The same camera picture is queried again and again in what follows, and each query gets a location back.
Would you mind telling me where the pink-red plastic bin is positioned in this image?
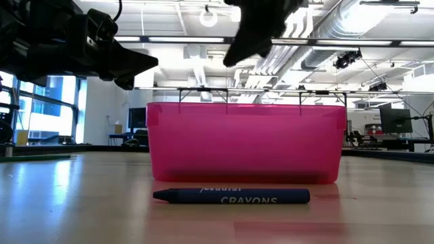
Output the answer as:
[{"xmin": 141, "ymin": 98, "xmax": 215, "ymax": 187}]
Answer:
[{"xmin": 146, "ymin": 102, "xmax": 348, "ymax": 184}]

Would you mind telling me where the black aluminium table frame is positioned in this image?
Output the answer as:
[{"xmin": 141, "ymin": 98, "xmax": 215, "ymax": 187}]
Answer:
[{"xmin": 0, "ymin": 144, "xmax": 434, "ymax": 165}]

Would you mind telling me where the white ring ceiling fixture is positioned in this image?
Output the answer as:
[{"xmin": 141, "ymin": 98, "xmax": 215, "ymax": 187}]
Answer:
[{"xmin": 199, "ymin": 3, "xmax": 219, "ymax": 28}]

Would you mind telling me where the large window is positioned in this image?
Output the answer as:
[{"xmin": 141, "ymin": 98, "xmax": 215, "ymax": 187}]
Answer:
[{"xmin": 0, "ymin": 70, "xmax": 87, "ymax": 146}]

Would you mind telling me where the dark blue crayon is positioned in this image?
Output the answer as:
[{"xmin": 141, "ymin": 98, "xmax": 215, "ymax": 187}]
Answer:
[{"xmin": 152, "ymin": 188, "xmax": 311, "ymax": 205}]

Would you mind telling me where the black metal stand frame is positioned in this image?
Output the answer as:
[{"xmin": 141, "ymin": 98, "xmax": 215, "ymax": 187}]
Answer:
[
  {"xmin": 298, "ymin": 89, "xmax": 349, "ymax": 118},
  {"xmin": 178, "ymin": 87, "xmax": 229, "ymax": 115}
]

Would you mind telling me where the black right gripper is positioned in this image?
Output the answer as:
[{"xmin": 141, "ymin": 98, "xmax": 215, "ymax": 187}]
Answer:
[{"xmin": 223, "ymin": 0, "xmax": 304, "ymax": 68}]

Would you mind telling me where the black office chair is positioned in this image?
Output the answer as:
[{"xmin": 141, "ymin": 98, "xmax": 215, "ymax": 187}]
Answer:
[{"xmin": 122, "ymin": 129, "xmax": 149, "ymax": 147}]

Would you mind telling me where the green pencil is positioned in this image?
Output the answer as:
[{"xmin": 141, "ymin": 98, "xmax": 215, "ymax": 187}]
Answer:
[{"xmin": 0, "ymin": 154, "xmax": 73, "ymax": 163}]

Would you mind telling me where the black ceiling camera cluster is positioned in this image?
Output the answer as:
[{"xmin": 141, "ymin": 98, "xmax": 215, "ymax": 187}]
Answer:
[{"xmin": 333, "ymin": 49, "xmax": 363, "ymax": 70}]

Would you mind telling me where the silver ventilation duct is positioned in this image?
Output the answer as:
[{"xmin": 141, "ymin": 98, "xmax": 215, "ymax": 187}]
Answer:
[{"xmin": 300, "ymin": 0, "xmax": 377, "ymax": 70}]

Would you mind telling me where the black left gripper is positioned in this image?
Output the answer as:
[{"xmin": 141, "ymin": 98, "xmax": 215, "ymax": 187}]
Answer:
[{"xmin": 69, "ymin": 8, "xmax": 159, "ymax": 91}]

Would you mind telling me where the long ceiling light bar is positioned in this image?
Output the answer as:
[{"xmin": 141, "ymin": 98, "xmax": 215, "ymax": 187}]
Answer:
[{"xmin": 113, "ymin": 35, "xmax": 434, "ymax": 47}]

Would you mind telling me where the black computer monitor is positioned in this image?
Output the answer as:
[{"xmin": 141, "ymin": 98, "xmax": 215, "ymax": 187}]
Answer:
[
  {"xmin": 127, "ymin": 107, "xmax": 148, "ymax": 130},
  {"xmin": 379, "ymin": 107, "xmax": 414, "ymax": 134}
]

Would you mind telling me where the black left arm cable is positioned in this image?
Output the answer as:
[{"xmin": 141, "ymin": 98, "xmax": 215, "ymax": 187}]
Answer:
[{"xmin": 113, "ymin": 0, "xmax": 123, "ymax": 23}]

